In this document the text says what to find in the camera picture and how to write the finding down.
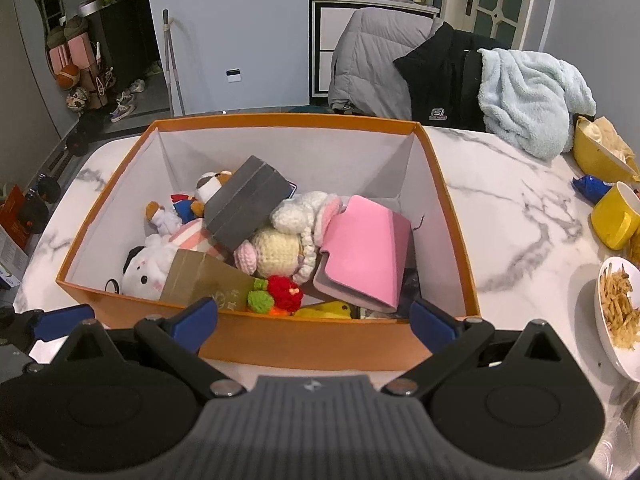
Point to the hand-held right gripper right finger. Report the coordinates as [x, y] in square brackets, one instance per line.
[432, 322]

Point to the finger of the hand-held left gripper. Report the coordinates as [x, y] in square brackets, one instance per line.
[60, 322]
[22, 360]

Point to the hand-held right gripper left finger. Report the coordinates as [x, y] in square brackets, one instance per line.
[192, 322]

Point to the small brown cardboard box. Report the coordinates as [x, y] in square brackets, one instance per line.
[210, 280]

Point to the white dog plush toy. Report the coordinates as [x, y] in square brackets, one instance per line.
[145, 270]

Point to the orange crochet fruit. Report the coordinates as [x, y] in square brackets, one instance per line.
[282, 290]

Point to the pink case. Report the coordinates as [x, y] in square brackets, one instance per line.
[360, 250]

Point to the orange cardboard box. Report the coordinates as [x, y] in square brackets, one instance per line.
[325, 345]

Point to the crochet bunny toy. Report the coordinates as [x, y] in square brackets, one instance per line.
[277, 252]

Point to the yellow tape measure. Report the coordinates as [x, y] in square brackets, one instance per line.
[320, 311]

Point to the grey case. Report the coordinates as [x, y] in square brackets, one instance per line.
[245, 205]

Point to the raccoon plush toy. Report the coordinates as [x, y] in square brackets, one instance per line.
[207, 185]

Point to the white bowl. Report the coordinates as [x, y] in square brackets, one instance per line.
[607, 345]

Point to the pile of fries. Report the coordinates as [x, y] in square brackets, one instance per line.
[620, 305]

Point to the yellow mug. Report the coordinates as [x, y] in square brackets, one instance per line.
[612, 220]

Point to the blue snack packet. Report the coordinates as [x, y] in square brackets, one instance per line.
[592, 189]

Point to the white sneaker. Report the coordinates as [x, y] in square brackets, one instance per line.
[131, 86]
[122, 111]

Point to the soccer ball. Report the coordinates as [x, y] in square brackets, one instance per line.
[77, 98]

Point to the clear glass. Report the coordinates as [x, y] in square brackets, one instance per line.
[625, 440]

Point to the yellow bowl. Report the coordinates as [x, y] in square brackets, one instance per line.
[595, 160]

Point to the basketball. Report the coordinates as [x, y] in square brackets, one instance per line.
[68, 76]

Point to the light blue fleece blanket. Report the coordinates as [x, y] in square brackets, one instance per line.
[530, 95]

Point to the black jacket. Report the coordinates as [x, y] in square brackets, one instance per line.
[440, 75]

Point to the crumpled paper wrapper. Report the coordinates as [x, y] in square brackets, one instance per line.
[605, 135]

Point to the grey puffer jacket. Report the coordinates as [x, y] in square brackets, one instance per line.
[365, 55]

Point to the black shoe cabinet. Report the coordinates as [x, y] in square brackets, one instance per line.
[125, 40]

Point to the white vanity cabinet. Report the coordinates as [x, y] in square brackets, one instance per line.
[330, 20]

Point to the white wall socket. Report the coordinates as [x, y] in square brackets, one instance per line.
[233, 75]

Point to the wavy wall mirror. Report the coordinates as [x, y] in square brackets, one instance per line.
[47, 10]

